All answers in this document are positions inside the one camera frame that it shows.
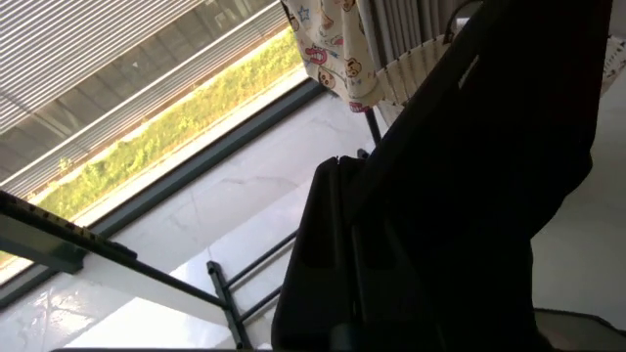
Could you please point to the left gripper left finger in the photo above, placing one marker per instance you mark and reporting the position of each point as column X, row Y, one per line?
column 313, row 303

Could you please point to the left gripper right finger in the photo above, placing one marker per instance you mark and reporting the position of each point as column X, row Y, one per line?
column 349, row 176

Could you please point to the cream printed garment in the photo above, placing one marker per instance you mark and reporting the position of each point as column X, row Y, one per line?
column 337, row 49

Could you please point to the black garment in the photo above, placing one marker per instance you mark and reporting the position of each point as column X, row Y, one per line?
column 489, row 146

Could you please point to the black clothes rack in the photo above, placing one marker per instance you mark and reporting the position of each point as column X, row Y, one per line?
column 73, row 234

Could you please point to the window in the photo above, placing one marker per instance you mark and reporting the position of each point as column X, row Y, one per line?
column 195, row 161

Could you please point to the brown curtain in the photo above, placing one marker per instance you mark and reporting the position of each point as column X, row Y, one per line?
column 406, row 24

